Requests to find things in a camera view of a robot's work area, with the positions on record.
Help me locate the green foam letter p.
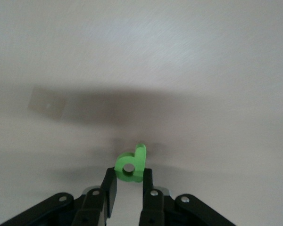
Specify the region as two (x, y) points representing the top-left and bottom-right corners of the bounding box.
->
(114, 144), (148, 184)

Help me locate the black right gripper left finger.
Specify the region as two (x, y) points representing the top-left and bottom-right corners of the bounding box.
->
(0, 167), (119, 226)

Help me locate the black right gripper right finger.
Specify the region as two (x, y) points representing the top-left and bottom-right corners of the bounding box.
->
(138, 168), (234, 226)

